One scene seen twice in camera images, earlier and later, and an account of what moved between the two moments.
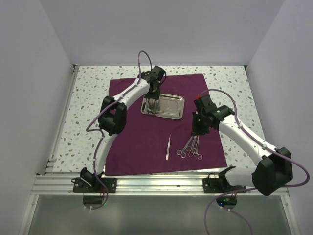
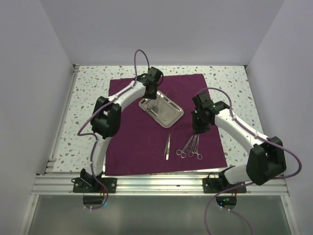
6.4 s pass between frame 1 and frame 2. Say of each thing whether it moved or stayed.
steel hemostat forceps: stayed
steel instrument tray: moved
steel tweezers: stayed
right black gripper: stayed
